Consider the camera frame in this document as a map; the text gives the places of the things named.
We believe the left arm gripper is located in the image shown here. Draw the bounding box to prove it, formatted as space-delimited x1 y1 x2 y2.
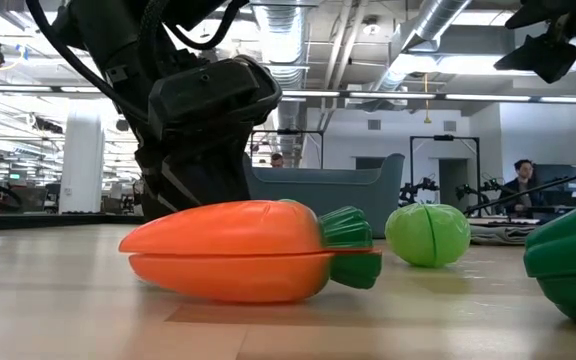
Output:
135 54 283 222

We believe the orange carrot toy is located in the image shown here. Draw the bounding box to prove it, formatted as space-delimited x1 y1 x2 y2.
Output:
118 198 383 304

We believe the dark green pepper toy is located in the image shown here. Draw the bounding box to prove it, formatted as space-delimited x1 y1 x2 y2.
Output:
522 188 576 329

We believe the light green cabbage toy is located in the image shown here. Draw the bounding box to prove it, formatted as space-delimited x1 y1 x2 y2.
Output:
384 203 472 269

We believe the white square pillar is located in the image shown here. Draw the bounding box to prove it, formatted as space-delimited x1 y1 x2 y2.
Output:
59 107 105 215

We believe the teal plastic bin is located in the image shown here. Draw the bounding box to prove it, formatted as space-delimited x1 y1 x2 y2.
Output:
242 152 406 240

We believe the long LED light bar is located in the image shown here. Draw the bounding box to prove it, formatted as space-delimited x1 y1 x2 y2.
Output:
0 84 576 104

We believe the background dark monitor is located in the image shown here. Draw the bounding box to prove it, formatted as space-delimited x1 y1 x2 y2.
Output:
535 163 576 207

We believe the grey folded towel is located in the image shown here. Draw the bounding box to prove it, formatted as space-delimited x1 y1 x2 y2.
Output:
469 223 539 246

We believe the silver ventilation duct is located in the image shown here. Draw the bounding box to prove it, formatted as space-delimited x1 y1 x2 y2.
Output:
367 0 474 96
255 0 309 166

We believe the black background rig frame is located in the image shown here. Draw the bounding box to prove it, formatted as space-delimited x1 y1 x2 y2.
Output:
250 128 325 169
410 134 482 206

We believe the black aluminium table frame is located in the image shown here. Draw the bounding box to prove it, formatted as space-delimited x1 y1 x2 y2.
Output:
0 212 145 232

